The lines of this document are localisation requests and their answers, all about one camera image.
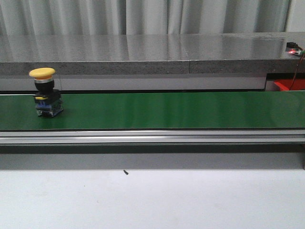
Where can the grey stone counter slab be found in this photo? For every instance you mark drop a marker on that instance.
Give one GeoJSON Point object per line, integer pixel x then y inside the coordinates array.
{"type": "Point", "coordinates": [150, 54]}

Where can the green conveyor belt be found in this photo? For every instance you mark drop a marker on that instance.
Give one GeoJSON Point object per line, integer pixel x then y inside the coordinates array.
{"type": "Point", "coordinates": [206, 110]}

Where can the red plastic tray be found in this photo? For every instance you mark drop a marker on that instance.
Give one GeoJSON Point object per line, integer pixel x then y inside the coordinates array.
{"type": "Point", "coordinates": [289, 85]}

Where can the small green circuit board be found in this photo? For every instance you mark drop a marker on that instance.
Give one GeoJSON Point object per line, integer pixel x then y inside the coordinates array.
{"type": "Point", "coordinates": [294, 48]}

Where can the white curtain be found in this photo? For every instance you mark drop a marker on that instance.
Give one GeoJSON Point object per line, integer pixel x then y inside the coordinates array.
{"type": "Point", "coordinates": [98, 17]}

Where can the aluminium conveyor frame rail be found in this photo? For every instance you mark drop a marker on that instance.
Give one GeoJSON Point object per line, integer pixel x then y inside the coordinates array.
{"type": "Point", "coordinates": [258, 136]}

